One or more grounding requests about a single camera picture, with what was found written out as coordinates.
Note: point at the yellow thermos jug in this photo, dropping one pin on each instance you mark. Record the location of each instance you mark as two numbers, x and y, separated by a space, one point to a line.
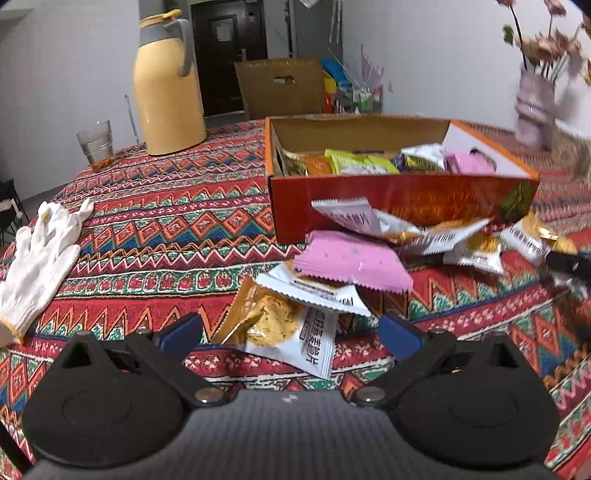
165 84

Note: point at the orange cardboard snack box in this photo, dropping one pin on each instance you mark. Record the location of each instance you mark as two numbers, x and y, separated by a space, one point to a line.
424 199

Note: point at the pink snack packet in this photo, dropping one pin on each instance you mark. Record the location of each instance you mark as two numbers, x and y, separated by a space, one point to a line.
347 258

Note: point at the dried pink rose bouquet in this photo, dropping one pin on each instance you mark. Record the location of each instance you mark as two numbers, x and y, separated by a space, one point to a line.
553 53

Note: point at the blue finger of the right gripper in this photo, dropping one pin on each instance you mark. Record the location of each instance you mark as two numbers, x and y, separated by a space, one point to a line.
573 265

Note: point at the green white nut bar packet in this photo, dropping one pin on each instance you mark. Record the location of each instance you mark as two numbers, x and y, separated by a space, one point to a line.
349 163

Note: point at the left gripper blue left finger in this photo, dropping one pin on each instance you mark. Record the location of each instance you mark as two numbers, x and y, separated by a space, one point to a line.
160 355

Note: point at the glass cup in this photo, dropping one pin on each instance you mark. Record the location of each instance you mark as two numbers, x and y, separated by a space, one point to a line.
96 143

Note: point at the wire storage rack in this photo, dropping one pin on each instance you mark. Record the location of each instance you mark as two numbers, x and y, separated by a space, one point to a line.
361 98

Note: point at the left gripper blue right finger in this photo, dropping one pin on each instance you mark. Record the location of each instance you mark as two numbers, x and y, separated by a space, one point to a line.
418 354

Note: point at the black chair with clothes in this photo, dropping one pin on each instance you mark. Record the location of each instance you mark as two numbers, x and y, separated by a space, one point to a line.
11 213

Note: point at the pink ceramic vase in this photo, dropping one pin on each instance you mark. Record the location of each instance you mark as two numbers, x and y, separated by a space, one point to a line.
536 111

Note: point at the grey refrigerator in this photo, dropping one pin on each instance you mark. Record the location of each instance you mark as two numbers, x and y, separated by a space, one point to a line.
316 29

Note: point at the dark entrance door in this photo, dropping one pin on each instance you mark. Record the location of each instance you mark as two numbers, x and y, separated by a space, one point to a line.
225 33

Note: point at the orange yellow snack bag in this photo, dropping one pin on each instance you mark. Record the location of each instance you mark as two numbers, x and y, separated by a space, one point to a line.
307 164

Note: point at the white cotton glove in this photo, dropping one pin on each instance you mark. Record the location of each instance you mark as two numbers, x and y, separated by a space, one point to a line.
44 255

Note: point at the brown cardboard box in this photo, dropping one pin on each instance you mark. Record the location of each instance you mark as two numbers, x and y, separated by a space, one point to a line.
281 87

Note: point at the white packet on pile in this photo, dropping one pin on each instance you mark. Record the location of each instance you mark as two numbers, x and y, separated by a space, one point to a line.
359 216

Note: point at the yellow cracker packet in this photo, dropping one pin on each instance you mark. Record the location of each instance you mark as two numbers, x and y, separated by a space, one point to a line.
267 324

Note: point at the woven tissue container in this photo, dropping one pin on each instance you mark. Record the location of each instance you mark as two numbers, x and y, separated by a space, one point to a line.
571 150

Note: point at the white snack packet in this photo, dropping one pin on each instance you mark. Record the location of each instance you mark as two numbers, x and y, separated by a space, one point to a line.
425 157

